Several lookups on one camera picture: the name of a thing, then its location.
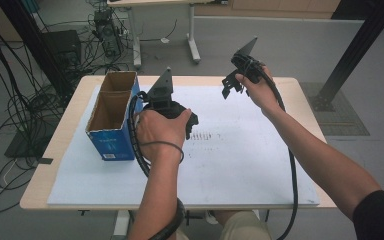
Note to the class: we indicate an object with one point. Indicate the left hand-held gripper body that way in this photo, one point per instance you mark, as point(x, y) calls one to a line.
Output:
point(161, 96)

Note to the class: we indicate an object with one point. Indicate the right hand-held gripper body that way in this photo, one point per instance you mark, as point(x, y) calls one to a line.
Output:
point(246, 65)

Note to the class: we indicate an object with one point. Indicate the blue cardboard box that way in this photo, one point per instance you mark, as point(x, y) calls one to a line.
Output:
point(110, 140)

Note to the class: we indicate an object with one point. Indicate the person's right hand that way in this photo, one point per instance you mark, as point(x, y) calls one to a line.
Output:
point(263, 95)

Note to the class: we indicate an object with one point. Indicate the person's left hand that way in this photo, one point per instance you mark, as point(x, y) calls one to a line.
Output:
point(158, 136)

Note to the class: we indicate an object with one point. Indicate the black wrist band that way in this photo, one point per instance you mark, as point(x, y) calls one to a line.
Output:
point(176, 145)

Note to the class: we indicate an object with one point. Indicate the white desk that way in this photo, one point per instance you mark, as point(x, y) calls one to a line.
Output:
point(193, 40)

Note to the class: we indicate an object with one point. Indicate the wooden table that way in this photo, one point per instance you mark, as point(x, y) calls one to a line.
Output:
point(70, 113)

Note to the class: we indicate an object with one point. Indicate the black box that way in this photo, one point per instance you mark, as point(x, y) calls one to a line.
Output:
point(63, 46)

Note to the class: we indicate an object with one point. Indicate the person's leg in beige pants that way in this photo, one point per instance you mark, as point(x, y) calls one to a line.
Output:
point(243, 228)

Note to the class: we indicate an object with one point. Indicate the white table leg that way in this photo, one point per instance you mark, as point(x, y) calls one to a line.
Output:
point(121, 225)

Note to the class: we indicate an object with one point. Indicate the black tape strip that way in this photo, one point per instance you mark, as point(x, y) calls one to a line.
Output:
point(45, 160)

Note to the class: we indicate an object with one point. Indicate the black floor plate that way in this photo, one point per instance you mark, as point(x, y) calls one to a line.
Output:
point(26, 145)

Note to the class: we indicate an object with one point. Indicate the black shirt sleeve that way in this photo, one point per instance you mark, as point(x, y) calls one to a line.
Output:
point(381, 216)

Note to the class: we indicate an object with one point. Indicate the black slanted metal post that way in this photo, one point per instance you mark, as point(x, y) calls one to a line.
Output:
point(30, 40)

